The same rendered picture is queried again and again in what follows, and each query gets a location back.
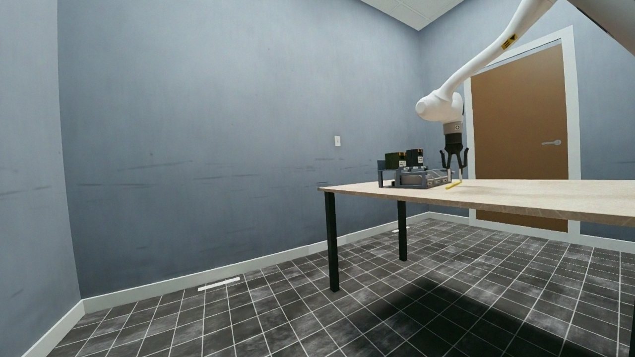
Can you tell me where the dark green case with orange latches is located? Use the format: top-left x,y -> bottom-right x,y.
385,152 -> 407,170

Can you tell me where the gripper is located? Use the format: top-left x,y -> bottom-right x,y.
440,133 -> 469,181

